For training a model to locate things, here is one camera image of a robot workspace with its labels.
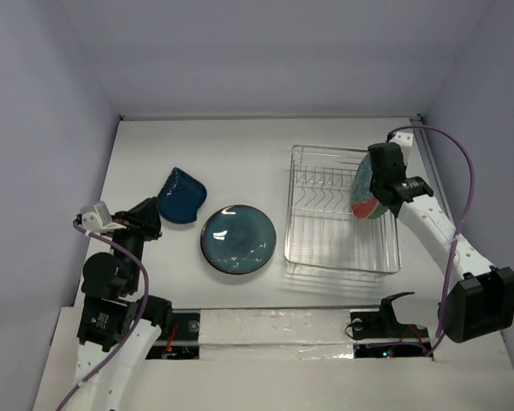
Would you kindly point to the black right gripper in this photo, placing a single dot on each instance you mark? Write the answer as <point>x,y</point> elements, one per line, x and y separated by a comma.
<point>385,172</point>

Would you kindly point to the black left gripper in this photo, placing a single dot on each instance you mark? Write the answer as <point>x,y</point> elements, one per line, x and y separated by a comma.
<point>143,217</point>

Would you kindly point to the red and teal glazed plate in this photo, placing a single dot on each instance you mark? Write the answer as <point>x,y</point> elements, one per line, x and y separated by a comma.
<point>362,201</point>

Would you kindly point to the dark blue teardrop plate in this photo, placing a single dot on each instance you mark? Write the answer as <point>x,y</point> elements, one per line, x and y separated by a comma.
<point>181,197</point>

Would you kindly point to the dark teal floral plate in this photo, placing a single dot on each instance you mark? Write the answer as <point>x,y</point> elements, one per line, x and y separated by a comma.
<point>238,240</point>

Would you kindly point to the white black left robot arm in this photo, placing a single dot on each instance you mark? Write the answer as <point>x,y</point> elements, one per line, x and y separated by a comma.
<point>120,320</point>

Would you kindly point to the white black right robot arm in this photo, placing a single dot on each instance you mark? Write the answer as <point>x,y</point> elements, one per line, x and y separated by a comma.
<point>477,296</point>

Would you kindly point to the green plate with white rim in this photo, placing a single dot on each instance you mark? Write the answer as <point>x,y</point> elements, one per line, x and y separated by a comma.
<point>378,211</point>

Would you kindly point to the silver foil covered bar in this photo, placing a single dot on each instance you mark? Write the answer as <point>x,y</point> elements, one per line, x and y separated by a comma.
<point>275,334</point>

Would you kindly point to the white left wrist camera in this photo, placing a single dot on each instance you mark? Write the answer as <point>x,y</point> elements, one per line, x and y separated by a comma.
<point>97,218</point>

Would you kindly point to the chrome wire dish rack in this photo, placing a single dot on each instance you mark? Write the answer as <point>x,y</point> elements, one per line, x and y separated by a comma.
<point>323,236</point>

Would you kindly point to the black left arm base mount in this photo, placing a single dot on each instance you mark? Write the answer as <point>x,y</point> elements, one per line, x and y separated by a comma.
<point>181,341</point>

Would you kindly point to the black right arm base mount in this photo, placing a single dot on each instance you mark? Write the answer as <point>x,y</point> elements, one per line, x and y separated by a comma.
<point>380,321</point>

